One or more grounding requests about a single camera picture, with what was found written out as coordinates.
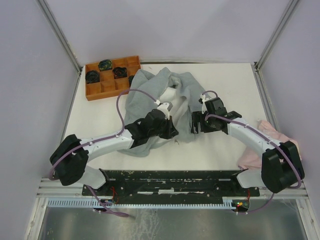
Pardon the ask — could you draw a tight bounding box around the grey zip jacket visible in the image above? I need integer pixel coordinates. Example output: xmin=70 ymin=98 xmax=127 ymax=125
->
xmin=124 ymin=67 xmax=205 ymax=143

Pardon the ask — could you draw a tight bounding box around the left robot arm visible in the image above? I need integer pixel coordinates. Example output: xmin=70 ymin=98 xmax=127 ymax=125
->
xmin=49 ymin=109 xmax=179 ymax=195

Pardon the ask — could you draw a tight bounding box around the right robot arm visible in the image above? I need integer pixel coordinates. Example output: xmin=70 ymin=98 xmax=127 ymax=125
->
xmin=191 ymin=94 xmax=305 ymax=196

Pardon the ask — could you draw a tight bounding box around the dark rolled sock right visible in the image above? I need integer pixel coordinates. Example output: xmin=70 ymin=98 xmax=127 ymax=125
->
xmin=128 ymin=75 xmax=135 ymax=88

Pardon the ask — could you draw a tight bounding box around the dark rolled sock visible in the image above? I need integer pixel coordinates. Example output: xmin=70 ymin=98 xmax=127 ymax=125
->
xmin=85 ymin=70 xmax=100 ymax=85
xmin=98 ymin=59 xmax=113 ymax=72
xmin=112 ymin=66 xmax=128 ymax=79
xmin=128 ymin=75 xmax=135 ymax=88

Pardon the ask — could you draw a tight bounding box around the wooden compartment tray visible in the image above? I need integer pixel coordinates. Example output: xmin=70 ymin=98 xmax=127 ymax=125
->
xmin=84 ymin=55 xmax=141 ymax=101

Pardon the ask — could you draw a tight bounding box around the dark rolled sock middle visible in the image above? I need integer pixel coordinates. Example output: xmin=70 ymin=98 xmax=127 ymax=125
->
xmin=112 ymin=66 xmax=128 ymax=79

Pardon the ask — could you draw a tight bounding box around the pink cloth bag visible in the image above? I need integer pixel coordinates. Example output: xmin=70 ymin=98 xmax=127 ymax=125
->
xmin=237 ymin=120 xmax=302 ymax=170

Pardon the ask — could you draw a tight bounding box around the dark rolled sock top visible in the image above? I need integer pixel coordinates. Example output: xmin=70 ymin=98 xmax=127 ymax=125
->
xmin=98 ymin=59 xmax=113 ymax=72

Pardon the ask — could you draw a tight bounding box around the dark rolled sock left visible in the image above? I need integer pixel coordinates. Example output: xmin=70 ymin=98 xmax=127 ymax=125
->
xmin=85 ymin=70 xmax=100 ymax=85

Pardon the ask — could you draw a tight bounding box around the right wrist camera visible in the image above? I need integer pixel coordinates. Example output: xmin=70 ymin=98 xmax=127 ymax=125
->
xmin=199 ymin=93 xmax=212 ymax=114

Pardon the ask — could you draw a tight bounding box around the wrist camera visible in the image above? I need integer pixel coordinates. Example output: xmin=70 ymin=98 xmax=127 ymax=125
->
xmin=199 ymin=93 xmax=212 ymax=114
xmin=154 ymin=100 xmax=173 ymax=119

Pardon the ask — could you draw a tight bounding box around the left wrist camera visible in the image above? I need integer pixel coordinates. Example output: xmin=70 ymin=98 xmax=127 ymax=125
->
xmin=154 ymin=100 xmax=173 ymax=119

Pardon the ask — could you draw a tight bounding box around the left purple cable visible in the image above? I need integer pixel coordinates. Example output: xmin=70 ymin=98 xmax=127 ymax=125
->
xmin=48 ymin=88 xmax=161 ymax=182

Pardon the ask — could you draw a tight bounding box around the purple cable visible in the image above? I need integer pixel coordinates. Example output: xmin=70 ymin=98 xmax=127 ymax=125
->
xmin=199 ymin=90 xmax=303 ymax=215
xmin=48 ymin=88 xmax=161 ymax=182

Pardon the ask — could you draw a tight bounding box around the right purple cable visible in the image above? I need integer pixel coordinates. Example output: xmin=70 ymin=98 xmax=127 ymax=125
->
xmin=199 ymin=90 xmax=303 ymax=215

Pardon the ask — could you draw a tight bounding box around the right aluminium frame post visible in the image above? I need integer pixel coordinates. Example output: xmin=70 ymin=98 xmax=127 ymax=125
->
xmin=254 ymin=0 xmax=303 ymax=73

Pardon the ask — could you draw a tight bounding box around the aluminium frame post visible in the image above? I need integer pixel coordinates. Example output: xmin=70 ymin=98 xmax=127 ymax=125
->
xmin=254 ymin=0 xmax=303 ymax=73
xmin=37 ymin=0 xmax=83 ymax=73

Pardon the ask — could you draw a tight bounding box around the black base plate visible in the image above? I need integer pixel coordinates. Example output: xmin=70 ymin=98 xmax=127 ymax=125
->
xmin=95 ymin=170 xmax=260 ymax=205

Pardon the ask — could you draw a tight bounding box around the aluminium front rail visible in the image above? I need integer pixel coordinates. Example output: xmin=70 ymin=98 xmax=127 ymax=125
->
xmin=36 ymin=178 xmax=309 ymax=200

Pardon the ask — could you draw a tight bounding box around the light blue cable duct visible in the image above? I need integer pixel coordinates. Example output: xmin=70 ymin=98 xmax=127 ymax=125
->
xmin=47 ymin=196 xmax=238 ymax=209

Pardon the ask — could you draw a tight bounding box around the left aluminium frame post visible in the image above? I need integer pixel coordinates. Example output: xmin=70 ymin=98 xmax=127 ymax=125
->
xmin=37 ymin=0 xmax=83 ymax=73

